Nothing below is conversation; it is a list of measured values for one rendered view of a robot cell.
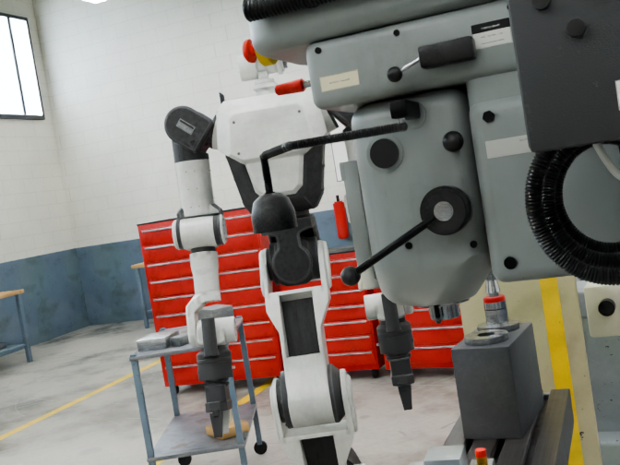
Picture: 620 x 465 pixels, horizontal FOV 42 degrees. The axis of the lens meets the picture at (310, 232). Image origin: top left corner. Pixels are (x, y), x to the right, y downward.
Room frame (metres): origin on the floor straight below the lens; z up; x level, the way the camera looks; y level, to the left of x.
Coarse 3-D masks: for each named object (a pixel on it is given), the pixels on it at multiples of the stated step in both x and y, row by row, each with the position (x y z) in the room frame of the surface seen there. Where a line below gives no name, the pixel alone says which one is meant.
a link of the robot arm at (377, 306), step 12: (372, 300) 2.05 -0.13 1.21; (384, 300) 2.01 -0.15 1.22; (372, 312) 2.04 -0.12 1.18; (384, 312) 2.01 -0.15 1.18; (396, 312) 2.00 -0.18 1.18; (384, 324) 2.04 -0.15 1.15; (396, 324) 2.00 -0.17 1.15; (408, 324) 2.04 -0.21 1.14; (384, 336) 2.03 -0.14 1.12; (396, 336) 2.02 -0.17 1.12
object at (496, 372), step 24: (480, 336) 1.67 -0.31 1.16; (504, 336) 1.62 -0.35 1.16; (528, 336) 1.72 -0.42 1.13; (456, 360) 1.63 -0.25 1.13; (480, 360) 1.60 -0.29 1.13; (504, 360) 1.58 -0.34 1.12; (528, 360) 1.69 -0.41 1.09; (456, 384) 1.63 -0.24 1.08; (480, 384) 1.61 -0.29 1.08; (504, 384) 1.58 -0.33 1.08; (528, 384) 1.67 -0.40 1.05; (480, 408) 1.61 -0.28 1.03; (504, 408) 1.59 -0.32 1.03; (528, 408) 1.64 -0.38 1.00; (480, 432) 1.61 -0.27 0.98; (504, 432) 1.59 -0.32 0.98
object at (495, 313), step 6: (486, 306) 1.73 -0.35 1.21; (492, 306) 1.72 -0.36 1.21; (498, 306) 1.72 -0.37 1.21; (504, 306) 1.73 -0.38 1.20; (486, 312) 1.74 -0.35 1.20; (492, 312) 1.72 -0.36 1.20; (498, 312) 1.72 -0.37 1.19; (504, 312) 1.72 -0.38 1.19; (486, 318) 1.74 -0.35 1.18; (492, 318) 1.72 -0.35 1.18; (498, 318) 1.72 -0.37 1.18; (504, 318) 1.72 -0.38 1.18; (492, 324) 1.73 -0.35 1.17; (498, 324) 1.72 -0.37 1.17; (504, 324) 1.72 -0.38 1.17
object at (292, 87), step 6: (300, 78) 1.46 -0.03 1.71; (282, 84) 1.47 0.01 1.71; (288, 84) 1.46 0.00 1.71; (294, 84) 1.45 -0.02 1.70; (300, 84) 1.45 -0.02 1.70; (306, 84) 1.45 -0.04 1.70; (276, 90) 1.47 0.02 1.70; (282, 90) 1.47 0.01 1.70; (288, 90) 1.46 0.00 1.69; (294, 90) 1.46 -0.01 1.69; (300, 90) 1.46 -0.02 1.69
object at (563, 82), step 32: (512, 0) 0.87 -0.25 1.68; (544, 0) 0.85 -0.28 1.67; (576, 0) 0.85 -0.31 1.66; (608, 0) 0.84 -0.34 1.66; (512, 32) 0.88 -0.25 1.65; (544, 32) 0.86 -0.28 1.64; (576, 32) 0.84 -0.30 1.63; (608, 32) 0.84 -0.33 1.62; (544, 64) 0.86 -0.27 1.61; (576, 64) 0.85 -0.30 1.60; (608, 64) 0.84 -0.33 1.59; (544, 96) 0.86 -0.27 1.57; (576, 96) 0.85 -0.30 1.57; (608, 96) 0.84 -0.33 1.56; (544, 128) 0.87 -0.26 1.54; (576, 128) 0.86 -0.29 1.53; (608, 128) 0.84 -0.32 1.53
